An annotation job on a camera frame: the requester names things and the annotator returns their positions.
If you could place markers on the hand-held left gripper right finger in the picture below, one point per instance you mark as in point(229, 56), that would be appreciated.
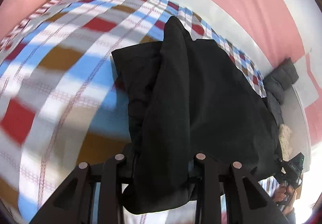
point(208, 176)

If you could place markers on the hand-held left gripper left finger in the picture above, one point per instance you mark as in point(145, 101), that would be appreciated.
point(113, 176)

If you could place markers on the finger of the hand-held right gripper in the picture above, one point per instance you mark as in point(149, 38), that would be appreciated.
point(281, 165)

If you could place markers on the black jacket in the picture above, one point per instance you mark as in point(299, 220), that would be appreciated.
point(196, 103)

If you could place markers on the person's right forearm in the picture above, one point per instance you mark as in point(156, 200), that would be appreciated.
point(291, 216)

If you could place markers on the person's right hand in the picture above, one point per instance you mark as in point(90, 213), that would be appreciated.
point(281, 195)

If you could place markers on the beige fuzzy cloth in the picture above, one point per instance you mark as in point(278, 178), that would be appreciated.
point(285, 138)

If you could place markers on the grey puffer jacket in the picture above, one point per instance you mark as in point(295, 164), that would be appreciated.
point(283, 78)

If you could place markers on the checkered bed sheet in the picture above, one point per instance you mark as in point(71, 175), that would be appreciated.
point(63, 75)

